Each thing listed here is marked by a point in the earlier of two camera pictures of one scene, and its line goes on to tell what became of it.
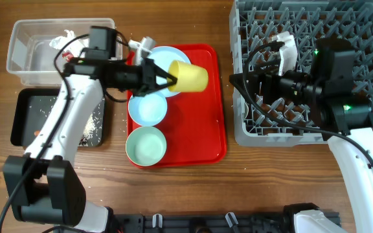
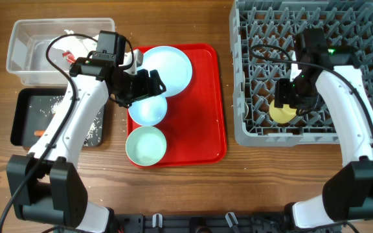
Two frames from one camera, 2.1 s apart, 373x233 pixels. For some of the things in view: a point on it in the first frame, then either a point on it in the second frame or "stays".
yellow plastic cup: x=190 y=78 -> x=282 y=115
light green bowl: x=146 y=145 stays
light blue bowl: x=147 y=110 stays
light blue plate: x=162 y=57 stays
